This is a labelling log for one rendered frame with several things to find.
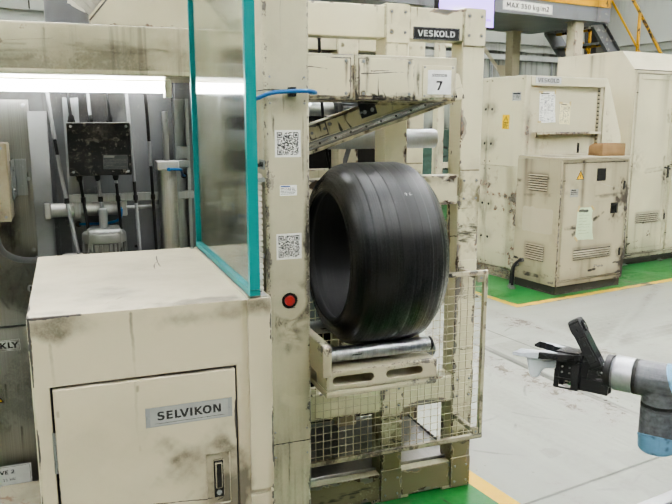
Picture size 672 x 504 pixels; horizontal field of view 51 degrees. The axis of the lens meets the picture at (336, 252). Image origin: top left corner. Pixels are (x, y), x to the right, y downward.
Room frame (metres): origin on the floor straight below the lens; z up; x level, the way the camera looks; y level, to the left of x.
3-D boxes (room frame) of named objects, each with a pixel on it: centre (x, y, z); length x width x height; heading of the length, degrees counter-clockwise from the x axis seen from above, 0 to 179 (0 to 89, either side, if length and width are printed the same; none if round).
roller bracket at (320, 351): (2.09, 0.09, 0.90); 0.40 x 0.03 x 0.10; 21
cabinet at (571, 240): (6.69, -2.25, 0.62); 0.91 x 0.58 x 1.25; 119
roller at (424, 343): (2.02, -0.13, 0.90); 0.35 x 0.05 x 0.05; 111
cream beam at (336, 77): (2.48, -0.09, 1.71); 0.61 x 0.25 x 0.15; 111
